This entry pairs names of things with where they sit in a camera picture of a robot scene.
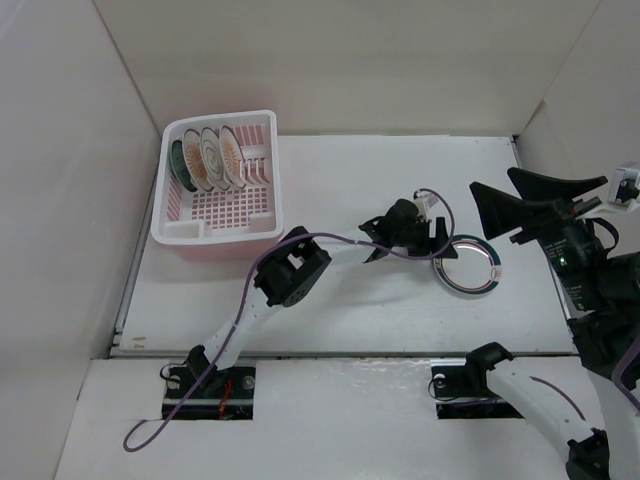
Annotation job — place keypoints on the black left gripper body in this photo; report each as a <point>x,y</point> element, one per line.
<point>415,238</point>

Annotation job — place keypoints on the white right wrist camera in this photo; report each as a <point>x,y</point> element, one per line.
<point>623,195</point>

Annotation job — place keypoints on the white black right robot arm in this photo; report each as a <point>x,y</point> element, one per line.
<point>588,453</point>

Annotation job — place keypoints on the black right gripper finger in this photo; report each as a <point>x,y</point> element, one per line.
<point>537,188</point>
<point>501,213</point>

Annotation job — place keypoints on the white plate grey rim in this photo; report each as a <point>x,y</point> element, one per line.
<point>212,159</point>

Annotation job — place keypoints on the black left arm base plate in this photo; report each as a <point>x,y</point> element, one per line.
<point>231,397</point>

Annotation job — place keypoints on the green red rimmed plate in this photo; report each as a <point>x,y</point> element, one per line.
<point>475,272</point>

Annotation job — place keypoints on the blue floral plate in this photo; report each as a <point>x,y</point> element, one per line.
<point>178,166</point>

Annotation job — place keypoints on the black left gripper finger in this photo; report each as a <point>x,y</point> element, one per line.
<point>378,254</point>
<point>441,242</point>

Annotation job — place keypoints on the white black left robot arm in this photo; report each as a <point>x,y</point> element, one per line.
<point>284,275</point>

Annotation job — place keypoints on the orange sunburst plate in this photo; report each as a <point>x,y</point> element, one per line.
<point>232,156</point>
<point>194,160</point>

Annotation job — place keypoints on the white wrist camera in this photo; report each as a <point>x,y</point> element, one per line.
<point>424,201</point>
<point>623,195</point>

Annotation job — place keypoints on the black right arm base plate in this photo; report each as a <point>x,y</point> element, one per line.
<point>456,398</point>

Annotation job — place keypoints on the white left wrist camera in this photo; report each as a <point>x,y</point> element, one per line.
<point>424,201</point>

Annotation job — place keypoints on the white pink dish rack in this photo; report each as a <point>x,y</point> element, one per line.
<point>222,224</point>

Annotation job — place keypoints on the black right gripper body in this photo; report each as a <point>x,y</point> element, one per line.
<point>574,253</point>

